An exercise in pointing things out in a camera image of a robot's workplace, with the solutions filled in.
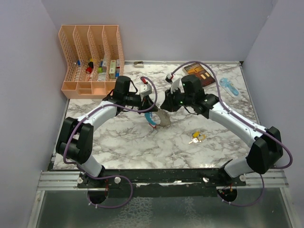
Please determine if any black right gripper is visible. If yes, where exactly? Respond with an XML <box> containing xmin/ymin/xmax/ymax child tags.
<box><xmin>160</xmin><ymin>86</ymin><xmax>194</xmax><ymax>113</ymax></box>

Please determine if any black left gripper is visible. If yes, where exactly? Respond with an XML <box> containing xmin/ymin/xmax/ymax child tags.
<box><xmin>124</xmin><ymin>93</ymin><xmax>158</xmax><ymax>114</ymax></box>

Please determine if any blue handled key ring organiser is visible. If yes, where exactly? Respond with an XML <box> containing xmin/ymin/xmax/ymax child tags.
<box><xmin>144</xmin><ymin>109</ymin><xmax>171</xmax><ymax>129</ymax></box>

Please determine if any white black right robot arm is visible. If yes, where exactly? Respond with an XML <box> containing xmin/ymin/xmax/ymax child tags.
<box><xmin>161</xmin><ymin>75</ymin><xmax>283</xmax><ymax>186</ymax></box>

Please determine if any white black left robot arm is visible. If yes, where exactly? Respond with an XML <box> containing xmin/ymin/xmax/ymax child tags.
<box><xmin>56</xmin><ymin>76</ymin><xmax>157</xmax><ymax>188</ymax></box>

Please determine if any small beige clip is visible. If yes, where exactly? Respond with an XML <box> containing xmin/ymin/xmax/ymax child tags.
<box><xmin>133</xmin><ymin>61</ymin><xmax>144</xmax><ymax>68</ymax></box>

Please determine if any yellow tagged key bunch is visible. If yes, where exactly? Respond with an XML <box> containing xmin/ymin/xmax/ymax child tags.
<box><xmin>188</xmin><ymin>131</ymin><xmax>206</xmax><ymax>144</ymax></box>

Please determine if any orange paperback book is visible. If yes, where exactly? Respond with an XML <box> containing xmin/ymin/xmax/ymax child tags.
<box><xmin>183</xmin><ymin>63</ymin><xmax>215</xmax><ymax>88</ymax></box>

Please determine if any green white box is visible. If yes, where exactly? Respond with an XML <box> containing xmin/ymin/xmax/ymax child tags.
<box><xmin>109</xmin><ymin>59</ymin><xmax>116</xmax><ymax>79</ymax></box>

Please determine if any blue packaged toothbrush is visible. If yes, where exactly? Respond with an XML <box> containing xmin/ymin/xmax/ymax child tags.
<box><xmin>219</xmin><ymin>77</ymin><xmax>241</xmax><ymax>99</ymax></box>

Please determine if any red black small bottle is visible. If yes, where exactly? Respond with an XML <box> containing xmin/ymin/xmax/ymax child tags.
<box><xmin>85</xmin><ymin>61</ymin><xmax>94</xmax><ymax>74</ymax></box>

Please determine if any peach plastic file organiser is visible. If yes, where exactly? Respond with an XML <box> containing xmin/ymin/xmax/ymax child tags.
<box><xmin>58</xmin><ymin>25</ymin><xmax>124</xmax><ymax>99</ymax></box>

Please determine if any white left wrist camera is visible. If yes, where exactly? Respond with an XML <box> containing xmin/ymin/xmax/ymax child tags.
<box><xmin>139</xmin><ymin>84</ymin><xmax>152</xmax><ymax>98</ymax></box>

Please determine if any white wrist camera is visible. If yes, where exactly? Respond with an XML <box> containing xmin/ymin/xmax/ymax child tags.
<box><xmin>165</xmin><ymin>74</ymin><xmax>181</xmax><ymax>94</ymax></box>
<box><xmin>139</xmin><ymin>84</ymin><xmax>152</xmax><ymax>98</ymax></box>

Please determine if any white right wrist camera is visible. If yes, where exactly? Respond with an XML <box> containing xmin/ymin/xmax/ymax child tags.
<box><xmin>165</xmin><ymin>74</ymin><xmax>181</xmax><ymax>94</ymax></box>

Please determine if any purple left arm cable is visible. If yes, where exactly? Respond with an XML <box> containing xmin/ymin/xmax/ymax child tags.
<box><xmin>63</xmin><ymin>76</ymin><xmax>158</xmax><ymax>209</ymax></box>

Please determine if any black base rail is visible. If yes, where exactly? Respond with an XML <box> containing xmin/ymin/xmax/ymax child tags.
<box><xmin>77</xmin><ymin>168</ymin><xmax>246</xmax><ymax>198</ymax></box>

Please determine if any aluminium frame rail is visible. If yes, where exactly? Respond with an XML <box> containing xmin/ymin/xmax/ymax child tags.
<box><xmin>37</xmin><ymin>170</ymin><xmax>289</xmax><ymax>191</ymax></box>

